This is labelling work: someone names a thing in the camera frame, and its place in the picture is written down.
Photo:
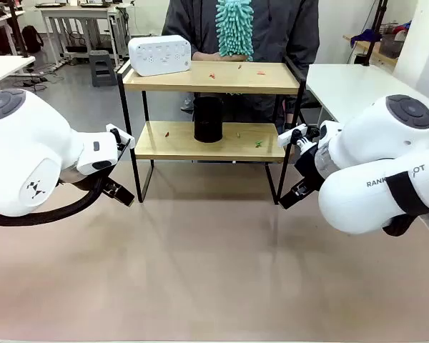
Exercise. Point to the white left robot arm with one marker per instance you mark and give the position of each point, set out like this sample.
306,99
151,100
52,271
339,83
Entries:
25,143

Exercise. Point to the black mesh pen cup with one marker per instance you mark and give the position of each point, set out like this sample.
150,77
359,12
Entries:
208,119

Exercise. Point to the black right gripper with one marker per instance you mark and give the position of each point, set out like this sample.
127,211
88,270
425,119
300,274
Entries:
309,166

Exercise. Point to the white desk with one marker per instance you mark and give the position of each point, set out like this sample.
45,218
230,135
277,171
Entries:
3,69

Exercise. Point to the white table with curved edge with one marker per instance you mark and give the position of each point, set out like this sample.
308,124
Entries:
343,89

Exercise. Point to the black backpack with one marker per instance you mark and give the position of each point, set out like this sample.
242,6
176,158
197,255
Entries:
32,38

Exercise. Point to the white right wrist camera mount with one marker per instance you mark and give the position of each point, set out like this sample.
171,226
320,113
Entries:
289,135

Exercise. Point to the person torso dark jacket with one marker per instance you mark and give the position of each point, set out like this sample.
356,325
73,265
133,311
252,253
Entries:
279,32

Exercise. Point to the person right forearm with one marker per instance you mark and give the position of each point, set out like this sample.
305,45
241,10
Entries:
178,46

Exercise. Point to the green paper scrap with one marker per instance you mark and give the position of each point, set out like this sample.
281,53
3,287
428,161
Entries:
258,143

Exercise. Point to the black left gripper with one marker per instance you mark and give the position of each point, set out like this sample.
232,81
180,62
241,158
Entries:
101,182

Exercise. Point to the teal chenille duster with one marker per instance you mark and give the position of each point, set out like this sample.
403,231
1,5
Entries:
235,28

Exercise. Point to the black stand pole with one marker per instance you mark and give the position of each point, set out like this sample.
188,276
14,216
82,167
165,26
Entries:
18,32
376,32

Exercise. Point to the two-tier wooden metal shelf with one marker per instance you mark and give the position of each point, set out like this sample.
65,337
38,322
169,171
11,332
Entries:
211,80

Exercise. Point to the wooden side table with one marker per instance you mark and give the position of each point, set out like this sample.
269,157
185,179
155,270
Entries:
370,48

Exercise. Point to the black wristwatch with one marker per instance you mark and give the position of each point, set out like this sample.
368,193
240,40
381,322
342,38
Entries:
289,126

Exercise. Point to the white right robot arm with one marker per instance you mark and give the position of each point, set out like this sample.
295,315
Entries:
379,153

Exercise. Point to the white rounded box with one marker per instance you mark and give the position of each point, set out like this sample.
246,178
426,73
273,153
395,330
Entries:
159,55

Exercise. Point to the person right hand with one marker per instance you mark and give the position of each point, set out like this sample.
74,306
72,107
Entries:
205,56

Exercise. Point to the grey step stool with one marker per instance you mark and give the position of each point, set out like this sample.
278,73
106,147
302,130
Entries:
103,68

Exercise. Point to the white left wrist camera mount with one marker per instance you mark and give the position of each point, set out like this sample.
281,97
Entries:
121,134

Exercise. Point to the grey mesh basket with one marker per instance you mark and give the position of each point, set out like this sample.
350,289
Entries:
391,45

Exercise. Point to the blue cloth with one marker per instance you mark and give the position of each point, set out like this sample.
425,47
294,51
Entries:
366,36

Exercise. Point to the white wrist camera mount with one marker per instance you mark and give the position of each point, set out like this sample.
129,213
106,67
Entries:
289,135
121,134

